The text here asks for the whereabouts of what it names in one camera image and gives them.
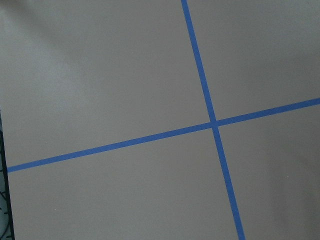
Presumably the black table edge frame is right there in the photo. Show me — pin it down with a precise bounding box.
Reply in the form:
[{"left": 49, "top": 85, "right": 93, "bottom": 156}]
[{"left": 0, "top": 121, "right": 15, "bottom": 240}]

